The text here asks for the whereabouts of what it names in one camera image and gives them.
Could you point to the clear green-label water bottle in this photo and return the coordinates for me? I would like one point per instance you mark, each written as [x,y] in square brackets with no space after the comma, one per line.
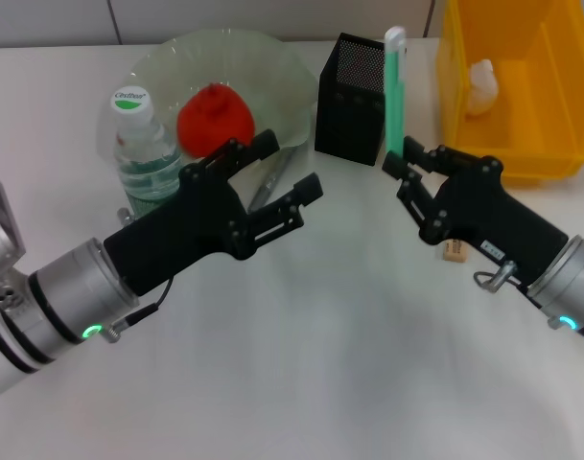
[138,144]

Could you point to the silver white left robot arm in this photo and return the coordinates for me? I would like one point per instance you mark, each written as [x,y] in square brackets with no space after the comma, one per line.
[71,287]

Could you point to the metal left wrist plug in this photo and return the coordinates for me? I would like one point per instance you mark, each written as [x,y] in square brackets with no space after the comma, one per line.
[123,215]

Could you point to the red-orange knitted orange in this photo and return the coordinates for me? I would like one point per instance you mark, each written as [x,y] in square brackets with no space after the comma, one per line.
[215,120]

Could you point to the green glass fruit bowl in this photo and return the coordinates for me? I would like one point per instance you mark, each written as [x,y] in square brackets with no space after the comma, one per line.
[272,72]

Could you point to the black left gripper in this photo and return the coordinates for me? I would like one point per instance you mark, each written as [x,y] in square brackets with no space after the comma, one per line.
[176,235]

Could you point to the yellow plastic bin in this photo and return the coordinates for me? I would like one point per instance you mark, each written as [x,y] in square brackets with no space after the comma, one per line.
[526,144]

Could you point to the metal wrist plug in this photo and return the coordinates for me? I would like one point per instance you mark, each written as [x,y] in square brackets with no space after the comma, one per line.
[123,215]
[505,274]

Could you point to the white paper ball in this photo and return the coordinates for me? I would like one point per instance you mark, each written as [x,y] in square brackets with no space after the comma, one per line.
[481,96]

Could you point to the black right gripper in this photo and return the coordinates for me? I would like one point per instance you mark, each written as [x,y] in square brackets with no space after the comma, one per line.
[488,215]

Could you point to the black mesh pen holder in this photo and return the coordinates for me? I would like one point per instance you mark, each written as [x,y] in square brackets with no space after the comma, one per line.
[349,120]

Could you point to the metal right wrist plug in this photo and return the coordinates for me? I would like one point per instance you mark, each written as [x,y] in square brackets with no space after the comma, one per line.
[505,274]

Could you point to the dark grey marker pen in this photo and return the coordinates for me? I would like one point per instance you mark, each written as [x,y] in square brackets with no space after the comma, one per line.
[272,177]

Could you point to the tan eraser block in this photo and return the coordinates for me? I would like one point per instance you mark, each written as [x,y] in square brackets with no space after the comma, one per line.
[457,252]

